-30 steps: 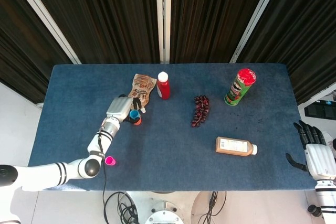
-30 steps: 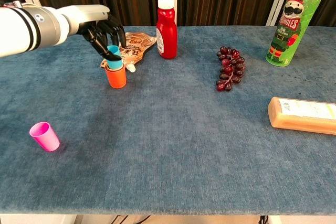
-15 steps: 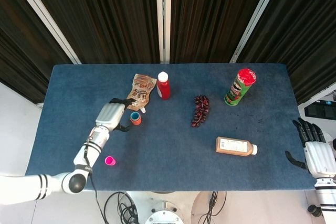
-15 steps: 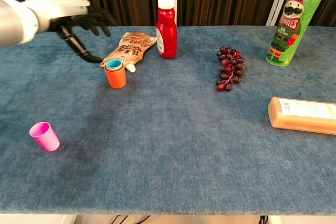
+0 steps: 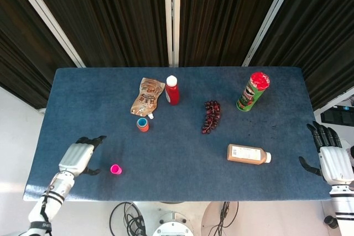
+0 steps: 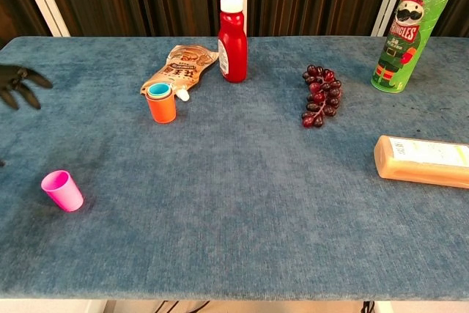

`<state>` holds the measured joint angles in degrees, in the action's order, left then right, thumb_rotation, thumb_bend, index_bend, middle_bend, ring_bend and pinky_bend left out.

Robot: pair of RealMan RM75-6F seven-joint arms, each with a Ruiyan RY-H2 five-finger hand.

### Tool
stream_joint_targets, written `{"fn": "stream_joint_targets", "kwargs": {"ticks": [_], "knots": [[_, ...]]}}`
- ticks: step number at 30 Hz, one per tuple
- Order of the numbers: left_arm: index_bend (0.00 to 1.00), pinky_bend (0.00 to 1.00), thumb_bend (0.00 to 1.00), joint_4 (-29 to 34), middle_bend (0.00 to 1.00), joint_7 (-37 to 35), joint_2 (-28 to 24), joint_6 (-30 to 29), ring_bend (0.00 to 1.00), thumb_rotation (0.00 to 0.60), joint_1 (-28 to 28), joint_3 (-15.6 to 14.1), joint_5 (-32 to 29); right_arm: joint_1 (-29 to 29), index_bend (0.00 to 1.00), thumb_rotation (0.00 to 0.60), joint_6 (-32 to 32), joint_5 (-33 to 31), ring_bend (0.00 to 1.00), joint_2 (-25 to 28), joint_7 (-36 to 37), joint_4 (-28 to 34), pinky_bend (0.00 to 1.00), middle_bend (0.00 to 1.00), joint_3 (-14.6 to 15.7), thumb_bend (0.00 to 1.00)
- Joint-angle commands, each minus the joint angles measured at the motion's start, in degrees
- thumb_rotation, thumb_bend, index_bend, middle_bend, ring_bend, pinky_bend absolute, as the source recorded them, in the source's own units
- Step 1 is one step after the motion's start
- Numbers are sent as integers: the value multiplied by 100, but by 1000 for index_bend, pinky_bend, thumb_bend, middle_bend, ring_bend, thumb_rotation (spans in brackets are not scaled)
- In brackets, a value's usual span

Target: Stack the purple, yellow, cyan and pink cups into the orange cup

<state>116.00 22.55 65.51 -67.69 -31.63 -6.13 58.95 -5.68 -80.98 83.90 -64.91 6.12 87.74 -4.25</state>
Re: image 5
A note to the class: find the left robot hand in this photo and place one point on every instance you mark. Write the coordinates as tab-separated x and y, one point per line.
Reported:
76	158

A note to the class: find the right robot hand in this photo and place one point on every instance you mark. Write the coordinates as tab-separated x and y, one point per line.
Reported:
334	165

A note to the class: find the pink plastic cup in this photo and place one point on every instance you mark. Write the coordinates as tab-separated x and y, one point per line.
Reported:
115	169

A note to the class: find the blue plastic cup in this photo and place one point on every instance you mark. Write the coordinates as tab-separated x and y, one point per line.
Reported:
142	122

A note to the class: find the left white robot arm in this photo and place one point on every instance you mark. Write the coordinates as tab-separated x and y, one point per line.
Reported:
52	193

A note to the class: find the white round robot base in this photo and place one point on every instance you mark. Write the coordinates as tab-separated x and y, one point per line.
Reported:
172	226

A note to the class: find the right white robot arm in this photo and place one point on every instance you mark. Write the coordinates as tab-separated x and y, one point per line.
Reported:
343	208

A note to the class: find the orange plastic cup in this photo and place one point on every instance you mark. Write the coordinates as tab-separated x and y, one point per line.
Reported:
143	129

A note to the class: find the black monitor device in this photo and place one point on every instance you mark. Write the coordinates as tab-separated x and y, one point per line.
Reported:
337	115

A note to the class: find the orange juice bottle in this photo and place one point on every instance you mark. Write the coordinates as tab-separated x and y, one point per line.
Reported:
246	155

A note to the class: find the brown spout pouch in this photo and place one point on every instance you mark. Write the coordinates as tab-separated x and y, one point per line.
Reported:
148	95

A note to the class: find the blue velvet tablecloth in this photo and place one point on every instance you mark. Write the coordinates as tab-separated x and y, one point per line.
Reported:
179	147

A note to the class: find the green Pringles can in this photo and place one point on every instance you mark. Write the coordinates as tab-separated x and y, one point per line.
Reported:
250	95

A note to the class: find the red ketchup squeeze bottle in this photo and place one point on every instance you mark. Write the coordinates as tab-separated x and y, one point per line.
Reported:
172	95

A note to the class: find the red grape bunch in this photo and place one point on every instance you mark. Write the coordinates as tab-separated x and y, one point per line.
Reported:
211	117

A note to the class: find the dark slatted curtain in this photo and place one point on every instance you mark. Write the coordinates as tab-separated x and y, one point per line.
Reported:
119	17

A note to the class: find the white frame post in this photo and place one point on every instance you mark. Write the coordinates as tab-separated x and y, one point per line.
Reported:
269	17
336	100
47	17
171	17

